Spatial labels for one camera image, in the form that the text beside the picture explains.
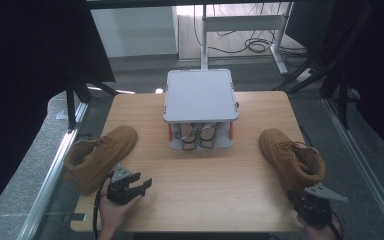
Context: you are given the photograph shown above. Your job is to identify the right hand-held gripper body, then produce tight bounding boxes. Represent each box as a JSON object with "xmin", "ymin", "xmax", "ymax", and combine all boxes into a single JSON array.
[{"xmin": 288, "ymin": 183, "xmax": 348, "ymax": 228}]

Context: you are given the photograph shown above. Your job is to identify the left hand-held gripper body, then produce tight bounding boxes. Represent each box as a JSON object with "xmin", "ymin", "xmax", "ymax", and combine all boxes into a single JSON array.
[{"xmin": 105, "ymin": 163, "xmax": 141, "ymax": 206}]

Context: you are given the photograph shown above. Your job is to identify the tan suede lace-up boot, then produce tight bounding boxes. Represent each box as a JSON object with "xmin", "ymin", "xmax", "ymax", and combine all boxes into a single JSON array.
[
  {"xmin": 259, "ymin": 128, "xmax": 327, "ymax": 198},
  {"xmin": 63, "ymin": 124, "xmax": 138, "ymax": 196}
]

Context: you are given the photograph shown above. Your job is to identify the grey two-tier shoe rack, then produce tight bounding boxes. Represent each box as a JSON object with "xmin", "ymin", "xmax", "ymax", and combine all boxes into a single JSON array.
[{"xmin": 162, "ymin": 68, "xmax": 240, "ymax": 151}]

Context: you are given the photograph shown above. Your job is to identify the person's right hand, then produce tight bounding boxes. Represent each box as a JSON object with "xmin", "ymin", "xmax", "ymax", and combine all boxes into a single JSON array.
[{"xmin": 296, "ymin": 214, "xmax": 343, "ymax": 240}]

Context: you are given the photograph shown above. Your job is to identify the person's left hand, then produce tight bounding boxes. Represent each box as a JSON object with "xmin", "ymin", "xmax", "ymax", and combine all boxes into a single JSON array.
[{"xmin": 98, "ymin": 194, "xmax": 143, "ymax": 236}]

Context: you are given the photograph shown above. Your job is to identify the black metal stand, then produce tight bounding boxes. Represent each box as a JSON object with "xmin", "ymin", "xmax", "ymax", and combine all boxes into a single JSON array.
[
  {"xmin": 273, "ymin": 0, "xmax": 379, "ymax": 130},
  {"xmin": 64, "ymin": 71, "xmax": 118, "ymax": 133}
]

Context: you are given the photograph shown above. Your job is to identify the white power strip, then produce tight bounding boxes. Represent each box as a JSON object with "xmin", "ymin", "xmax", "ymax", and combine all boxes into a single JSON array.
[{"xmin": 295, "ymin": 68, "xmax": 313, "ymax": 83}]

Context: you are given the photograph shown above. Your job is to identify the white cabinet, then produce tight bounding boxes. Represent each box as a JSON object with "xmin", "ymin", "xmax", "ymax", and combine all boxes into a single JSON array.
[{"xmin": 90, "ymin": 6, "xmax": 178, "ymax": 58}]

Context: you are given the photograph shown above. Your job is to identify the black curtain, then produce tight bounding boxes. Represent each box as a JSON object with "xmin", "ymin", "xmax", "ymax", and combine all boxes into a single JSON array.
[
  {"xmin": 319, "ymin": 0, "xmax": 384, "ymax": 164},
  {"xmin": 0, "ymin": 0, "xmax": 116, "ymax": 228}
]

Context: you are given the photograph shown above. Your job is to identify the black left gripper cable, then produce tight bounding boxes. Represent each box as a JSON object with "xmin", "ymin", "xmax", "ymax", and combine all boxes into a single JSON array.
[{"xmin": 92, "ymin": 172, "xmax": 115, "ymax": 240}]

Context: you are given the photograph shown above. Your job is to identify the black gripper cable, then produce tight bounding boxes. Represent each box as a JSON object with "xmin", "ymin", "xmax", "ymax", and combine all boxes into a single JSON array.
[
  {"xmin": 326, "ymin": 211, "xmax": 345, "ymax": 240},
  {"xmin": 92, "ymin": 172, "xmax": 115, "ymax": 240}
]

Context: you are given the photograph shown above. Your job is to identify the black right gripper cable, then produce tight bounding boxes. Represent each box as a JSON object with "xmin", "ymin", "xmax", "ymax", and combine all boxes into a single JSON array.
[{"xmin": 326, "ymin": 211, "xmax": 345, "ymax": 240}]

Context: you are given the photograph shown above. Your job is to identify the aluminium rail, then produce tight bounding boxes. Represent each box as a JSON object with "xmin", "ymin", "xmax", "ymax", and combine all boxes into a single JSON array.
[
  {"xmin": 323, "ymin": 98, "xmax": 384, "ymax": 239},
  {"xmin": 16, "ymin": 101, "xmax": 89, "ymax": 240}
]

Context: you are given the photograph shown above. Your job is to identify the black cables on floor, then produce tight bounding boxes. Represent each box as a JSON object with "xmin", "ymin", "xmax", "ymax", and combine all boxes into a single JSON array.
[{"xmin": 209, "ymin": 33, "xmax": 308, "ymax": 58}]

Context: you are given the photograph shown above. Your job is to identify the white metal desk frame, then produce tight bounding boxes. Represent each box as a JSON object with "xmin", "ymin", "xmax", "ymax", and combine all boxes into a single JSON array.
[{"xmin": 200, "ymin": 3, "xmax": 294, "ymax": 76}]

